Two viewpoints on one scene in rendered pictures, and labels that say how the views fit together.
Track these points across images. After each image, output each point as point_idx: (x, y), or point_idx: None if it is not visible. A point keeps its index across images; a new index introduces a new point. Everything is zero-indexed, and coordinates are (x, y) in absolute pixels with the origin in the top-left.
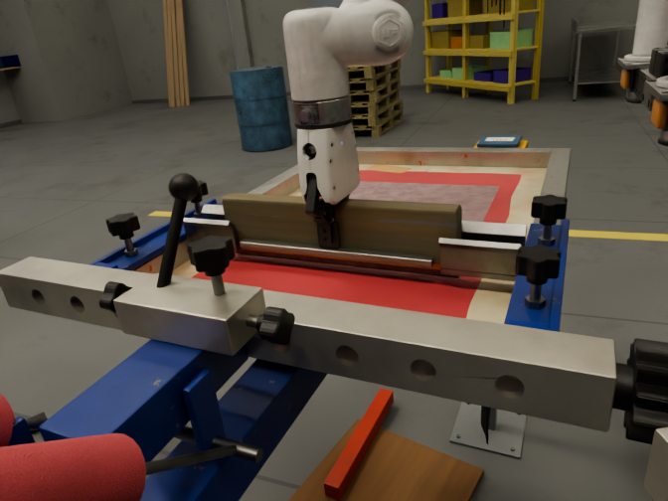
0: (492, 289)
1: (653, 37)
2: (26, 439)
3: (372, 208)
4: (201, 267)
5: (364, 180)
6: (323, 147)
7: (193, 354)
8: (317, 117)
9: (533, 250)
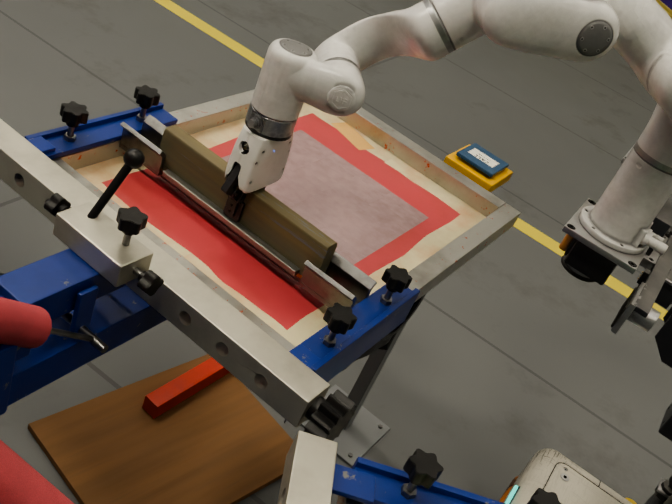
0: None
1: None
2: None
3: (273, 209)
4: (121, 228)
5: (319, 139)
6: (255, 151)
7: (92, 273)
8: (261, 128)
9: (341, 309)
